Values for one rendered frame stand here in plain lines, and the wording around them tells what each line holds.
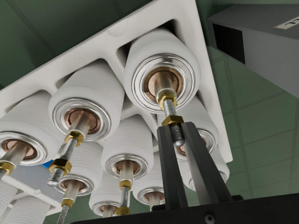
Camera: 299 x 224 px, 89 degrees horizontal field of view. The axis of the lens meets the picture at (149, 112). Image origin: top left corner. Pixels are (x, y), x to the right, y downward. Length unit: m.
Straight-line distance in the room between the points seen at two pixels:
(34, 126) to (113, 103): 0.12
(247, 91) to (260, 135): 0.24
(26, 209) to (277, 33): 0.67
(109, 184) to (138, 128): 0.17
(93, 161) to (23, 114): 0.14
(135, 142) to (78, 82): 0.13
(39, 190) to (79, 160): 0.28
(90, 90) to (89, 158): 0.17
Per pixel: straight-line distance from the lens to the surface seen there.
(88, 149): 0.35
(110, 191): 0.40
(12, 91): 0.34
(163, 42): 0.18
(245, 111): 0.62
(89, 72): 0.25
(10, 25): 0.52
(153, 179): 0.34
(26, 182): 0.57
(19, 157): 0.29
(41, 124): 0.28
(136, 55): 0.18
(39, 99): 0.33
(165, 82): 0.17
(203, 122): 0.24
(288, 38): 0.23
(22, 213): 0.62
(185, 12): 0.24
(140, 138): 0.28
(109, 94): 0.21
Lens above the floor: 0.42
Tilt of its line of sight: 55 degrees down
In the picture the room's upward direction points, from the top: 176 degrees clockwise
